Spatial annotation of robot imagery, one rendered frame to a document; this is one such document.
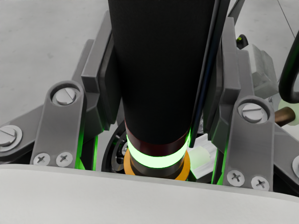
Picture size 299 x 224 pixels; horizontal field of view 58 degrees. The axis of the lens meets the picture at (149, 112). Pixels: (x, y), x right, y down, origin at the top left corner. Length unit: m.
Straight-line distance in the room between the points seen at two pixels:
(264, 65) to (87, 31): 2.18
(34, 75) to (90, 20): 0.81
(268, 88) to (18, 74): 2.09
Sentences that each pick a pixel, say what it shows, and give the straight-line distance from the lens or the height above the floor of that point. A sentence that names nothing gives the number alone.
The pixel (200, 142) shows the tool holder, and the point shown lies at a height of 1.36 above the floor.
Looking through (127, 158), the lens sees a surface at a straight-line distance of 0.18.
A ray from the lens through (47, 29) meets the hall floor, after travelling 2.80.
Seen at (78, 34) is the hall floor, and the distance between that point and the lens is 2.65.
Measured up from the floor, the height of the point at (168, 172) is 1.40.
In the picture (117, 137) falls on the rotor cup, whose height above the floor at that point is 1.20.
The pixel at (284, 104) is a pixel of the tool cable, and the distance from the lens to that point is 0.27.
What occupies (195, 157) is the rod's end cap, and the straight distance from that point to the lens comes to 0.21.
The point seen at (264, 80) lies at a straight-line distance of 0.59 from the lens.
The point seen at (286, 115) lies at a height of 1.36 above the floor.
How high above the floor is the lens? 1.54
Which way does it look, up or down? 53 degrees down
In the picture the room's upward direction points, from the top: 1 degrees counter-clockwise
